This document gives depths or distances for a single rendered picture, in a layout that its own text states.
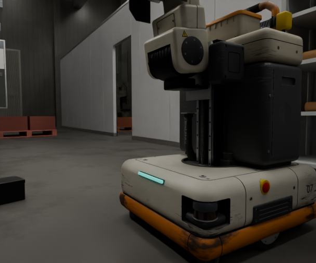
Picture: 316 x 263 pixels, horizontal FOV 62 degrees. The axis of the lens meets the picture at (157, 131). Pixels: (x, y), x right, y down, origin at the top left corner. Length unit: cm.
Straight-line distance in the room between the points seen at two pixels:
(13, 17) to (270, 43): 1308
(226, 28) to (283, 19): 23
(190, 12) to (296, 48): 45
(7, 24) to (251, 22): 1279
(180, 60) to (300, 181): 65
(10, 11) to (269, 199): 1337
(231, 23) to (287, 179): 68
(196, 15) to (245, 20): 27
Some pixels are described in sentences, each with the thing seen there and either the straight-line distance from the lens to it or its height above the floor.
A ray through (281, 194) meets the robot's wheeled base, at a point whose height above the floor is 20.
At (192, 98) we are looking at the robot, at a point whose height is 56.
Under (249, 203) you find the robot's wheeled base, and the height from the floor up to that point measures 20.
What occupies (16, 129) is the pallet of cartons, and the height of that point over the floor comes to 18.
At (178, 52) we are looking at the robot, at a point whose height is 71.
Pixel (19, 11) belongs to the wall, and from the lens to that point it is 1386.
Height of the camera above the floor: 49
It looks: 3 degrees down
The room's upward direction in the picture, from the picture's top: straight up
